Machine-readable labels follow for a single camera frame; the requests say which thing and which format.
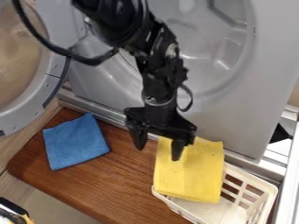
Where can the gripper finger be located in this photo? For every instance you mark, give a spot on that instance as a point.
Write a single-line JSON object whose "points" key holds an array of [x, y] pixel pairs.
{"points": [[178, 149], [139, 137]]}

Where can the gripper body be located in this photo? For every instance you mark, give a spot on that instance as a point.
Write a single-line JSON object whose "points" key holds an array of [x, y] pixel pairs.
{"points": [[161, 116]]}

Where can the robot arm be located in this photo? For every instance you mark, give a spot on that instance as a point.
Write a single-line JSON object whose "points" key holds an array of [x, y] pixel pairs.
{"points": [[128, 20]]}

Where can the yellow cloth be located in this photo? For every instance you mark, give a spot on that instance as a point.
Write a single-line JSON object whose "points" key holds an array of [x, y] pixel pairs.
{"points": [[192, 172]]}

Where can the blue cloth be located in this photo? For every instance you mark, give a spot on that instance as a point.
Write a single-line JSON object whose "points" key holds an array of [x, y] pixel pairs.
{"points": [[74, 142]]}

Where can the white tray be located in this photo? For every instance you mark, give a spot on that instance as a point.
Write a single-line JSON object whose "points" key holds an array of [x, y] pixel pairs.
{"points": [[237, 198]]}

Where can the washing machine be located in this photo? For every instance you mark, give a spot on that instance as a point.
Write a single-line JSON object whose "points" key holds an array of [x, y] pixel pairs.
{"points": [[226, 58]]}

